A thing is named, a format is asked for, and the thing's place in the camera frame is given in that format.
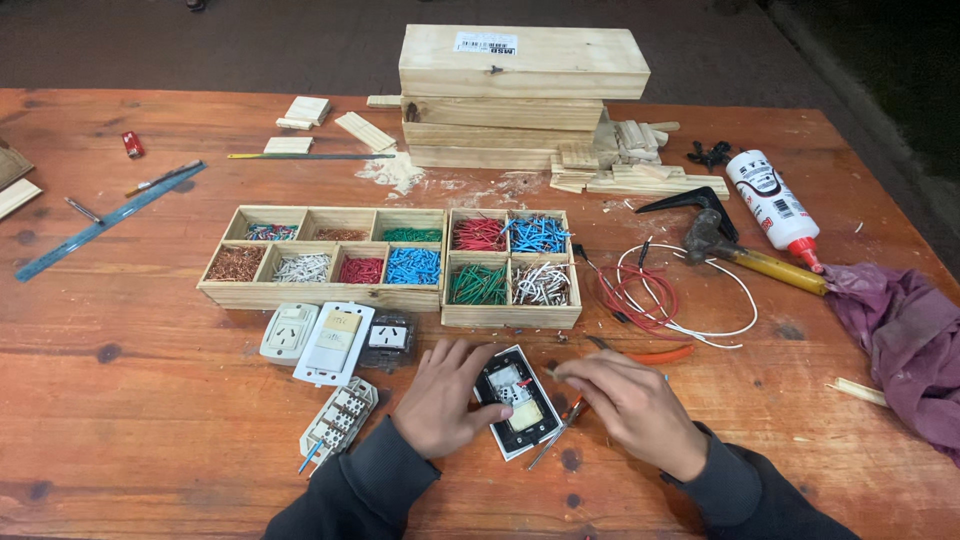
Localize green yellow saw blade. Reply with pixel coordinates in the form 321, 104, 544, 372
227, 152, 397, 162

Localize heap of green wire bits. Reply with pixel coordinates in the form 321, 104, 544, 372
449, 264, 510, 306
383, 227, 444, 244

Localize long white wire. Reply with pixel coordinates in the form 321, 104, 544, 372
616, 241, 759, 351

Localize person's left hand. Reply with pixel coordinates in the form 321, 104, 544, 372
391, 339, 516, 460

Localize black plastic angle bracket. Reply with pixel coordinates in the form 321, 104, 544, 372
635, 186, 741, 243

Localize pencil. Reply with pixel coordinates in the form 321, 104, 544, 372
124, 159, 204, 199

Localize purple cloth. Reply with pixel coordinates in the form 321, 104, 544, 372
821, 262, 960, 468

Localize hammer with yellow handle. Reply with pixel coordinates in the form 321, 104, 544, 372
682, 207, 829, 297

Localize short blue wire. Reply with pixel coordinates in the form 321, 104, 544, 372
297, 438, 326, 476

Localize white switch plate with tape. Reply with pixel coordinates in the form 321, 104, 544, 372
292, 301, 376, 388

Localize white terminal frame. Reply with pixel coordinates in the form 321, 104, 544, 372
299, 377, 380, 471

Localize orange handled pliers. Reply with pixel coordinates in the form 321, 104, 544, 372
585, 335, 696, 367

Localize heap of copper strands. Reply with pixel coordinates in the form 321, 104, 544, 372
206, 246, 266, 284

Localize heap of blue wire bits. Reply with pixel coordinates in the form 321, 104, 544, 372
504, 215, 572, 255
385, 248, 443, 287

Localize heap of multicolour wire bits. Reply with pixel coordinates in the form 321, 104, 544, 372
245, 222, 300, 243

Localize long wooden box with label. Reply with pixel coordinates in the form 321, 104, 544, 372
398, 24, 652, 102

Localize person's right hand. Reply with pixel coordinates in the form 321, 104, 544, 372
553, 349, 711, 483

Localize dark wood board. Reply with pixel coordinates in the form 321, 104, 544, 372
0, 138, 36, 192

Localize clear black socket module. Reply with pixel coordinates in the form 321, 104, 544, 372
358, 309, 417, 375

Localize black wall switch plate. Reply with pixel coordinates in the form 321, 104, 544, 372
472, 345, 564, 462

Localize square wood block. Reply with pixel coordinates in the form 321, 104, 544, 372
283, 96, 333, 127

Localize sawdust heap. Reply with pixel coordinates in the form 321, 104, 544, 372
354, 152, 426, 198

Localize thin metal orange tool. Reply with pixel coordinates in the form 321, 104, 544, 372
527, 396, 587, 472

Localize heap of white brown wire bits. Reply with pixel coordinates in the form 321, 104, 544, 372
513, 262, 573, 308

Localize wood sliver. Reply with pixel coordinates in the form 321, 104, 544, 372
826, 377, 889, 408

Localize flat wood block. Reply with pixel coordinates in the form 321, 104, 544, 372
263, 136, 315, 156

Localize pile of small wood offcuts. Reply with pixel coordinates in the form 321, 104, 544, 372
549, 120, 731, 201

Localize pile of black screws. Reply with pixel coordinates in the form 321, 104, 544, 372
686, 140, 733, 171

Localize square wooden divided tray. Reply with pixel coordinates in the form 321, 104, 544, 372
441, 208, 584, 330

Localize stack of wooden boards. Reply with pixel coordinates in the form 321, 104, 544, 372
400, 96, 607, 171

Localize ribbed wood slat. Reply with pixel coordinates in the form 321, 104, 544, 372
334, 111, 399, 154

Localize red wire coil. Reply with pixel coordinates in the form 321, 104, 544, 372
596, 264, 681, 333

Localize white wall socket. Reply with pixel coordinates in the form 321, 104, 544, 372
259, 303, 322, 367

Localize pale wood board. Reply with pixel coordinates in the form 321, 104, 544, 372
0, 178, 45, 222

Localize blue metal ruler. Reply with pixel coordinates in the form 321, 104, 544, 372
15, 161, 208, 284

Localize heap of red wire bits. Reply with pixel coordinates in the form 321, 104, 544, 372
338, 256, 386, 285
452, 217, 509, 253

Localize long wooden divided tray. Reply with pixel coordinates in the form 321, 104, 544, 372
196, 205, 450, 313

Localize white glue bottle red cap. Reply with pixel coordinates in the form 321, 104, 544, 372
725, 150, 825, 275

